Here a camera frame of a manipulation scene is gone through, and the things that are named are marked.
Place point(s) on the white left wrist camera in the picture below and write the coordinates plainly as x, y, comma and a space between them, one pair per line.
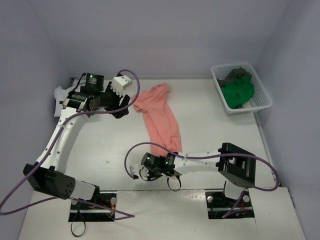
120, 83

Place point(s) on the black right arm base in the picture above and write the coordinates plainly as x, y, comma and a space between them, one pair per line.
218, 205

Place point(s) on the white t shirt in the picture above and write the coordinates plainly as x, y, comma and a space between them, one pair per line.
60, 95

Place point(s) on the dark grey basket t shirt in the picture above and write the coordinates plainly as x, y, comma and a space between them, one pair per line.
236, 73

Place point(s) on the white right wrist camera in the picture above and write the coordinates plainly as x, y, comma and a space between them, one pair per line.
135, 171

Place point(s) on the dark green basket t shirt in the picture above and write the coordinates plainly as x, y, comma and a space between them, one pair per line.
238, 92

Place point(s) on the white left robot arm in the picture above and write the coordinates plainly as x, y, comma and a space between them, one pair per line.
47, 174

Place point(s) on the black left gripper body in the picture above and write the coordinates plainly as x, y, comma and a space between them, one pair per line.
116, 102

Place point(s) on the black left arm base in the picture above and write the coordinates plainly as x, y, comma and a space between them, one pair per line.
80, 212

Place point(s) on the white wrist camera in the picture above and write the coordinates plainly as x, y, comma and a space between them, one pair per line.
135, 171
120, 83

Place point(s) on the pink t shirt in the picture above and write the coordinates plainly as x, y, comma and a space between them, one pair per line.
160, 122

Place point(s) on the white laundry basket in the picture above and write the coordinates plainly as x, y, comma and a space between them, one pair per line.
260, 99

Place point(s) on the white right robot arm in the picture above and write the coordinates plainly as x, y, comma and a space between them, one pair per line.
232, 162

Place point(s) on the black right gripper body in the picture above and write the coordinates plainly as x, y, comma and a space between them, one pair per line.
145, 171

